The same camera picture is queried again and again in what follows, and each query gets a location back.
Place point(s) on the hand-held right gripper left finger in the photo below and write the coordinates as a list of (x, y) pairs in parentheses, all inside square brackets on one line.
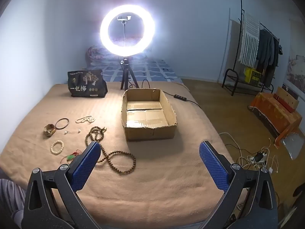
[(87, 164)]

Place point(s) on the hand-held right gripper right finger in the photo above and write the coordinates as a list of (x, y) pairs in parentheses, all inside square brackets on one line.
[(212, 164)]

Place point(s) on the thin dark bangle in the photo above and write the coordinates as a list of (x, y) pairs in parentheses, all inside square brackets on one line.
[(55, 124)]

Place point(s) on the cardboard box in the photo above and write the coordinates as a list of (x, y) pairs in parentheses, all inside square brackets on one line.
[(147, 119)]

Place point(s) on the white power strip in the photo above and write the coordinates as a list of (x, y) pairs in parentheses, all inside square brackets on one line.
[(252, 161)]

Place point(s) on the orange cloth covered bench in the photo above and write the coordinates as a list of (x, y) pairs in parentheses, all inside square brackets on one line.
[(271, 114)]

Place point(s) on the black printed snack bag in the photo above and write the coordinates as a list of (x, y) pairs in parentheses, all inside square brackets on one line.
[(85, 83)]

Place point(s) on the person's striped grey pants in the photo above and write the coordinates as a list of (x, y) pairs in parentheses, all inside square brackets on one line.
[(10, 195)]

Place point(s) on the clear plastic bag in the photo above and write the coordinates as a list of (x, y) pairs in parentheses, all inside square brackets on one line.
[(294, 145)]

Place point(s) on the black clothes rack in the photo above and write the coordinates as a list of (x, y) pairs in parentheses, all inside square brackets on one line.
[(228, 76)]

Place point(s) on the black tripod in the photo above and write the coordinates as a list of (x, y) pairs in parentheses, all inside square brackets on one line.
[(125, 76)]

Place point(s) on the yellow box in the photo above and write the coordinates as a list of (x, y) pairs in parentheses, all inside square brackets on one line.
[(252, 76)]

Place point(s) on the flat cardboard carton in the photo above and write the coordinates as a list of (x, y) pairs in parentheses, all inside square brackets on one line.
[(287, 99)]

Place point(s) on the blue checkered bed sheet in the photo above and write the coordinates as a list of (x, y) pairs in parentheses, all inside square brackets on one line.
[(154, 71)]

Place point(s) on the folded floral quilt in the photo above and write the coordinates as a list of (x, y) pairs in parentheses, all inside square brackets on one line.
[(95, 52)]

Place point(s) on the leaning beige board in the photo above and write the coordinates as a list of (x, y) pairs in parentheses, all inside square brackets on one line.
[(234, 43)]

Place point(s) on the dark hanging clothes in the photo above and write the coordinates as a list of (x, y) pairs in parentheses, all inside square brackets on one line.
[(265, 50)]

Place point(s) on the striped white towel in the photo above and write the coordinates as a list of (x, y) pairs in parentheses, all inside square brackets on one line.
[(250, 40)]

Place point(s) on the wall poster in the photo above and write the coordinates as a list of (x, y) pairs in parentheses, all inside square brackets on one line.
[(296, 69)]

